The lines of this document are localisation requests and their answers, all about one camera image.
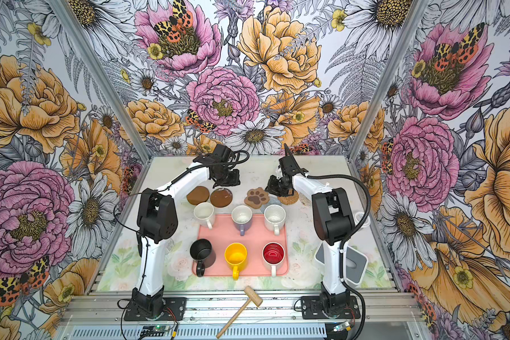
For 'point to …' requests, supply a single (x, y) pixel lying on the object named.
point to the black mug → (200, 250)
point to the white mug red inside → (273, 256)
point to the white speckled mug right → (274, 217)
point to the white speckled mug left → (204, 213)
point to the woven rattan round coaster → (290, 199)
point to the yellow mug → (236, 254)
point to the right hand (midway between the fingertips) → (267, 193)
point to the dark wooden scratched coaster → (221, 197)
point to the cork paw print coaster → (256, 197)
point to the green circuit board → (154, 331)
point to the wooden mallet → (253, 296)
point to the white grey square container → (355, 265)
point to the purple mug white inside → (241, 217)
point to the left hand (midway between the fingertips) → (237, 186)
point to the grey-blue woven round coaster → (273, 200)
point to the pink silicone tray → (224, 233)
